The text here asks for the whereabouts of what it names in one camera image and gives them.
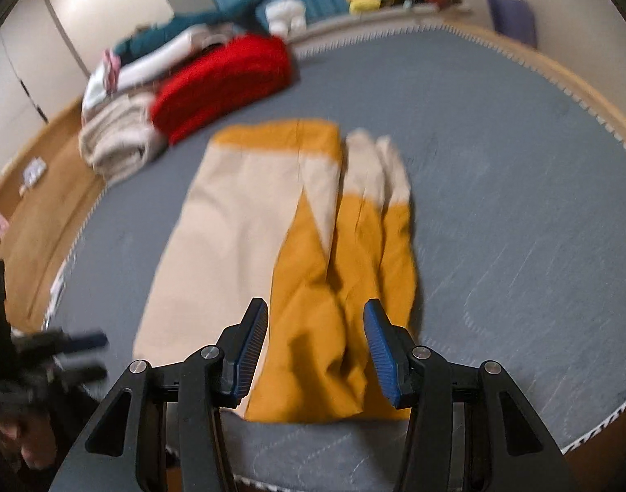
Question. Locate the wooden bed frame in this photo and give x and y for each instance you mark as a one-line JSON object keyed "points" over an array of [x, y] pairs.
{"points": [[45, 221]]}

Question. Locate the cream folded blanket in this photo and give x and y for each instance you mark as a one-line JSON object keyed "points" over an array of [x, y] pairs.
{"points": [[121, 139]]}

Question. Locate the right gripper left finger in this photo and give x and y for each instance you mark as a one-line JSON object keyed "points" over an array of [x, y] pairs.
{"points": [[217, 376]]}

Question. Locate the beige and orange jacket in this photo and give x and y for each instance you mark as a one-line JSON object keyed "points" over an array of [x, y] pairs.
{"points": [[311, 220]]}

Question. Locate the person's left hand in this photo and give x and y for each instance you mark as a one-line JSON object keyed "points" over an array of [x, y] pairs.
{"points": [[28, 435]]}

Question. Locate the white mushroom plush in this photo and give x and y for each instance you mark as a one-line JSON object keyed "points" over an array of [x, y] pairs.
{"points": [[286, 17]]}

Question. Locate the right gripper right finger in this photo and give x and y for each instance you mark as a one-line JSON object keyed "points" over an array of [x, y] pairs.
{"points": [[416, 378]]}

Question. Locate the red folded blanket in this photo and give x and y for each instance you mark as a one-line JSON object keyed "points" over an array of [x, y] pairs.
{"points": [[248, 69]]}

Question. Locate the white folded clothes stack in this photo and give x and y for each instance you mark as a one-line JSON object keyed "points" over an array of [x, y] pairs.
{"points": [[108, 82]]}

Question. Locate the white tissue pack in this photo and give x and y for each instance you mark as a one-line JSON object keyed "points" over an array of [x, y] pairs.
{"points": [[33, 172]]}

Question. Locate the purple bag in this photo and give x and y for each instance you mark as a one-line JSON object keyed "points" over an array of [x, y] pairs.
{"points": [[514, 19]]}

